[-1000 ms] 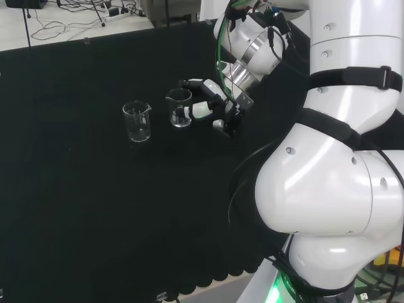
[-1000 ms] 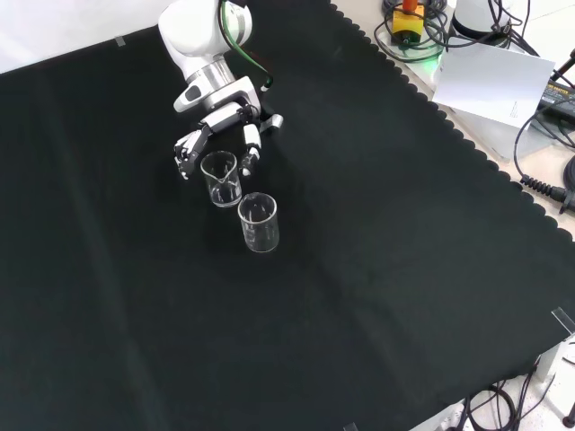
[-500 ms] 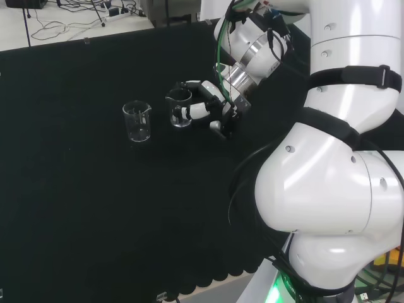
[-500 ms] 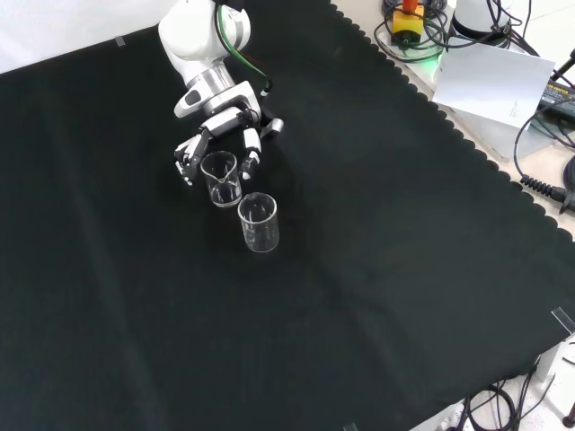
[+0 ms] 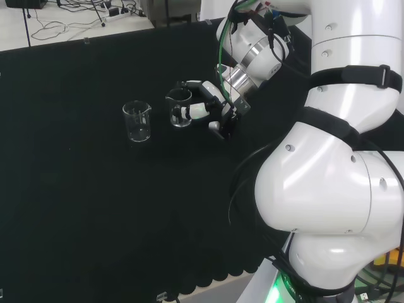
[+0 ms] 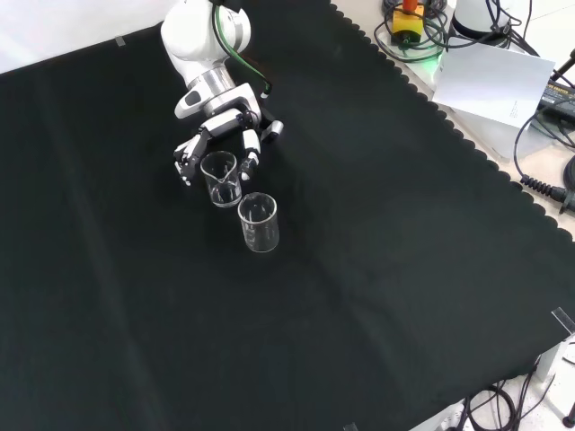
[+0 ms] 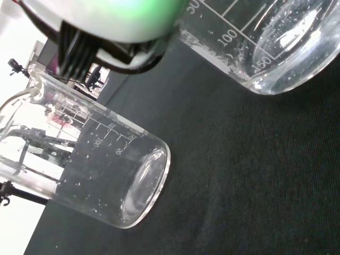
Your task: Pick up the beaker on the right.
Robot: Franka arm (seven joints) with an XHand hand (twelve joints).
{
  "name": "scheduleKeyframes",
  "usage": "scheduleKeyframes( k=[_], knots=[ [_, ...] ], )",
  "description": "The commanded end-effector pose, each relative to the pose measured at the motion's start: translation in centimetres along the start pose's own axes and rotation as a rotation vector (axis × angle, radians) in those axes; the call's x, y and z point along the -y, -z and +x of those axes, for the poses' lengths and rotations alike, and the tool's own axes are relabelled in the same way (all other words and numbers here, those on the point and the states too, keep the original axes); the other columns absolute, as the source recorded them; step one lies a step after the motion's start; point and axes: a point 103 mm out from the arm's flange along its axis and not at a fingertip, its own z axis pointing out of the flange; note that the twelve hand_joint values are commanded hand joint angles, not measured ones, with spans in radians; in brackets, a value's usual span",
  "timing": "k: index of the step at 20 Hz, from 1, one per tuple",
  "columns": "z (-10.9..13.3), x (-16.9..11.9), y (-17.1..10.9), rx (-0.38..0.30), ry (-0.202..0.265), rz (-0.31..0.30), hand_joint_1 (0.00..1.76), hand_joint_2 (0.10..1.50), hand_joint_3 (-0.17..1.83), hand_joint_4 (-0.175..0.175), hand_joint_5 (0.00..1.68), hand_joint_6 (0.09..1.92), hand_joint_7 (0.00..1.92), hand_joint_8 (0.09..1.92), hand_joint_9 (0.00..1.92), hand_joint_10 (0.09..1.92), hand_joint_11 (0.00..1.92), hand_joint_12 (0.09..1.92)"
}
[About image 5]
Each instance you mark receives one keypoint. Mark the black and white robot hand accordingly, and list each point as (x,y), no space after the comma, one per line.
(211,94)

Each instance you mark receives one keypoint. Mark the clear glass beaker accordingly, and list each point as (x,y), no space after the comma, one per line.
(138,136)
(180,124)

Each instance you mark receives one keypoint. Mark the grey metal cabinet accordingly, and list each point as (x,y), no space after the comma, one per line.
(164,11)

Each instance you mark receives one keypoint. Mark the white power strip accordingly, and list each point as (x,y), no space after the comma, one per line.
(115,16)

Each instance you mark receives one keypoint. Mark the black tripod leg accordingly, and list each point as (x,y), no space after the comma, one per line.
(99,15)

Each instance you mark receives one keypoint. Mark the black bench cloth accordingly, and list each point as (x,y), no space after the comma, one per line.
(94,189)

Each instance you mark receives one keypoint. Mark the black tripod pole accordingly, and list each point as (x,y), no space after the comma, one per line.
(27,28)

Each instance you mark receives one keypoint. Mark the black box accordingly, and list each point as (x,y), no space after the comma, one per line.
(25,3)

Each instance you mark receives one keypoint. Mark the yellow stop button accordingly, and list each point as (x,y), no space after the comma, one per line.
(382,260)

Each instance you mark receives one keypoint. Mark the silver usb plug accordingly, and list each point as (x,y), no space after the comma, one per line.
(364,296)

